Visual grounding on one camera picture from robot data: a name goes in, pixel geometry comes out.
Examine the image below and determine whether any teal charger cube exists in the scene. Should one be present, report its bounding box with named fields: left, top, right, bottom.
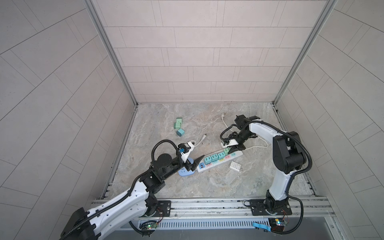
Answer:
left=176, top=129, right=185, bottom=137
left=211, top=154, right=219, bottom=163
left=204, top=156, right=212, bottom=165
left=218, top=152, right=226, bottom=160

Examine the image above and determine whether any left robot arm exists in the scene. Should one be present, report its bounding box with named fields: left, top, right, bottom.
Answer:
left=60, top=140, right=204, bottom=240

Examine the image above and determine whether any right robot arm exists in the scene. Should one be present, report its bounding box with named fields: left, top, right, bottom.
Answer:
left=220, top=115, right=313, bottom=235

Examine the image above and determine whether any white multicolour power strip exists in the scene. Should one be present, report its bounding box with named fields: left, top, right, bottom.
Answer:
left=197, top=151, right=243, bottom=173

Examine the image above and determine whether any blue round power cube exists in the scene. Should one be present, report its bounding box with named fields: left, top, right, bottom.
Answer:
left=178, top=158, right=195, bottom=177

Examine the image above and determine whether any white charger block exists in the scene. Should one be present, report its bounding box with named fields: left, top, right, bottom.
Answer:
left=230, top=162, right=242, bottom=172

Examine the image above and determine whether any left circuit board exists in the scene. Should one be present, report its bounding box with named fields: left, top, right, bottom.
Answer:
left=140, top=220, right=159, bottom=231

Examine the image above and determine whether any circuit board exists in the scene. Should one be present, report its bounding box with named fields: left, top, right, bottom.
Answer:
left=269, top=218, right=288, bottom=233
left=140, top=220, right=159, bottom=231

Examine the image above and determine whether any blue tape tag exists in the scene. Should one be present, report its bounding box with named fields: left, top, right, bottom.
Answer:
left=253, top=223, right=271, bottom=232

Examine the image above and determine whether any right circuit board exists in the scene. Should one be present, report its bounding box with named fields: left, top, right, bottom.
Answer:
left=269, top=218, right=288, bottom=233

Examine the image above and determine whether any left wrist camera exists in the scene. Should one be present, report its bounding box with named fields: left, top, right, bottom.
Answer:
left=178, top=141, right=196, bottom=163

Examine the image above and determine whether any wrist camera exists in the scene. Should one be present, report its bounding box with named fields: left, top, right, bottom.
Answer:
left=178, top=141, right=196, bottom=163
left=221, top=139, right=239, bottom=148

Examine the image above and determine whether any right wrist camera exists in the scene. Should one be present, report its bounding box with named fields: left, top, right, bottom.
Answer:
left=221, top=139, right=239, bottom=148

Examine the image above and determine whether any white cable of blue cube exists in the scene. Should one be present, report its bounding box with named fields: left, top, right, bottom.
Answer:
left=187, top=134, right=208, bottom=149

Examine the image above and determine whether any white power strip cord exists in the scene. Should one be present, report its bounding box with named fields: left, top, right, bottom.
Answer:
left=221, top=113, right=269, bottom=150

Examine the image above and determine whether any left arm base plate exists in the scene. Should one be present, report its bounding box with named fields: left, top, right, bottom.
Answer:
left=143, top=201, right=172, bottom=218

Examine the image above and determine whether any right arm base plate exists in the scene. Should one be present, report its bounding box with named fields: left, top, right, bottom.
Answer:
left=248, top=198, right=292, bottom=216

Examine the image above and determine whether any aluminium rail frame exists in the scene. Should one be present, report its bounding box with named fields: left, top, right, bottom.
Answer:
left=79, top=196, right=334, bottom=232

